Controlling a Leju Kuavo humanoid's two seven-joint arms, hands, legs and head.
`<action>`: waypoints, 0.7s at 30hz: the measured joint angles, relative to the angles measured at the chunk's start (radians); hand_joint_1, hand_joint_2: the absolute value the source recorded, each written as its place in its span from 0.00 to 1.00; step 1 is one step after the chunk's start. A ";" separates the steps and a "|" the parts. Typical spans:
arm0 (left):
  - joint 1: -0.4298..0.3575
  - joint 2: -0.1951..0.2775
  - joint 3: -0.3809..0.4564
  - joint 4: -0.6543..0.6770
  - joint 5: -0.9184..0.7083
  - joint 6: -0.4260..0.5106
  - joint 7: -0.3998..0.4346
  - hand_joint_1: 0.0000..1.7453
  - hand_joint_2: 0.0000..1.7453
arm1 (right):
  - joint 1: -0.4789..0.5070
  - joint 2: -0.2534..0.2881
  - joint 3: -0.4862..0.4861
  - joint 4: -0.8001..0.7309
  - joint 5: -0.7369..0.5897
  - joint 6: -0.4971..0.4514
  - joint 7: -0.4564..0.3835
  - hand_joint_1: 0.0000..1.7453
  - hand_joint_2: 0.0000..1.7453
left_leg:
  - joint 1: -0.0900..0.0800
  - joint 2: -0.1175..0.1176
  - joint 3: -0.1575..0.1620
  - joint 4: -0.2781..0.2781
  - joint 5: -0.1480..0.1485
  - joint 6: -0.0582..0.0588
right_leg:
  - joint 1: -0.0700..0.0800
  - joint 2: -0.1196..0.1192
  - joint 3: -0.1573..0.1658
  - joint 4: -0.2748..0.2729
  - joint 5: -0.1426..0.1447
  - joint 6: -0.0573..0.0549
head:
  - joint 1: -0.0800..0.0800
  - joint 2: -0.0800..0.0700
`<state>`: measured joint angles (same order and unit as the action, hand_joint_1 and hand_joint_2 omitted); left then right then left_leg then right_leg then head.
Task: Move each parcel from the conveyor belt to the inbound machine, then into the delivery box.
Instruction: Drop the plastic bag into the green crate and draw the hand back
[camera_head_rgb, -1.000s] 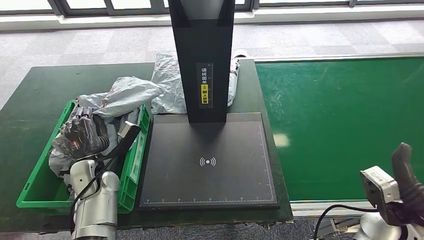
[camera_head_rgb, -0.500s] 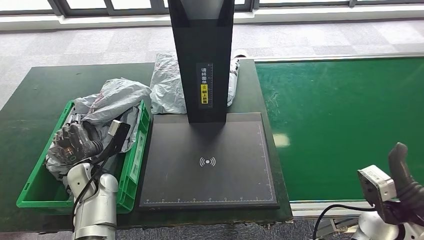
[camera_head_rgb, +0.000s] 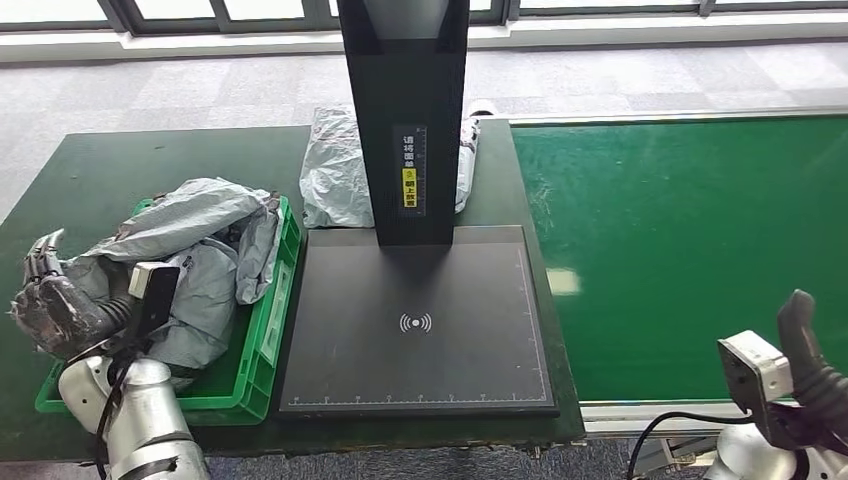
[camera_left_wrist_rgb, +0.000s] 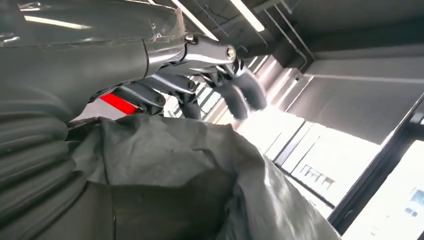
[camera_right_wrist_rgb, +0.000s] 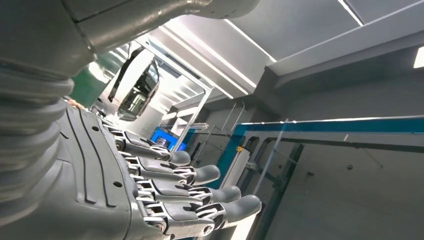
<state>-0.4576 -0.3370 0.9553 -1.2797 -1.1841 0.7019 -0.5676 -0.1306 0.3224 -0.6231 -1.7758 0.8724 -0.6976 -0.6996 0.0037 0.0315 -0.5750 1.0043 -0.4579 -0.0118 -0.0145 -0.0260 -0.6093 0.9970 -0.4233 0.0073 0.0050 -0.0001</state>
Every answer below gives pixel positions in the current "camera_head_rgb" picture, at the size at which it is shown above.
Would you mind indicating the white conveyor roller end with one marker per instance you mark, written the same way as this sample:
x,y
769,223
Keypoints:
x,y
480,108

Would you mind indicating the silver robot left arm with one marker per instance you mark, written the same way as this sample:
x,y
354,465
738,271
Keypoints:
x,y
139,424

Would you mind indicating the black window frame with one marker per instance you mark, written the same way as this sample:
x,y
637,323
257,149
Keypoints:
x,y
166,23

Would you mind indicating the black yellow label strip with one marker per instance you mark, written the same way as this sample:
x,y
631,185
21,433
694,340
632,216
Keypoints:
x,y
410,192

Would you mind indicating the crumpled grey parcel bag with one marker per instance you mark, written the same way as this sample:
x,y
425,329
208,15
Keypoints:
x,y
331,172

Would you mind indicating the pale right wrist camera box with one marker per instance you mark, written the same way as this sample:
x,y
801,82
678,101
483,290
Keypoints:
x,y
752,371

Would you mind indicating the black inbound scanner machine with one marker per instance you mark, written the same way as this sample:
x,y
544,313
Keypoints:
x,y
407,79

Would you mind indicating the grey parcel smudged red print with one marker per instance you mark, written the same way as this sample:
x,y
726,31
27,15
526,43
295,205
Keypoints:
x,y
179,218

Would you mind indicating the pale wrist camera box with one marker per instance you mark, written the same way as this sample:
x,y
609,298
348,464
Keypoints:
x,y
152,291
752,371

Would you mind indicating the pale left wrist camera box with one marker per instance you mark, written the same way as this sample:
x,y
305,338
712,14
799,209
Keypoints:
x,y
152,291

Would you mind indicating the green conveyor belt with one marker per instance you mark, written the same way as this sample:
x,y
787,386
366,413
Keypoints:
x,y
662,232

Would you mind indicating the grey-blue parcel dark red print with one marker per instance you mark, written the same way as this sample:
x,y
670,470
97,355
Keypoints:
x,y
258,258

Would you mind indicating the aluminium conveyor frame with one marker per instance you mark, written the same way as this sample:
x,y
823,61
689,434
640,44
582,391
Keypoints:
x,y
609,414

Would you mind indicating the green plastic crate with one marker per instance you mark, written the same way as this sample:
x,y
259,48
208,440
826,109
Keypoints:
x,y
258,358

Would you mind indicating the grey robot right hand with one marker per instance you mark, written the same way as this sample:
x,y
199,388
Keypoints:
x,y
811,371

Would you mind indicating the white parcel with QR codes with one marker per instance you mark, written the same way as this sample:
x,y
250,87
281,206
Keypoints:
x,y
205,305

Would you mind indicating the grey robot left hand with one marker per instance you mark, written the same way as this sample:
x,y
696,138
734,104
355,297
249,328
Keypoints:
x,y
60,318

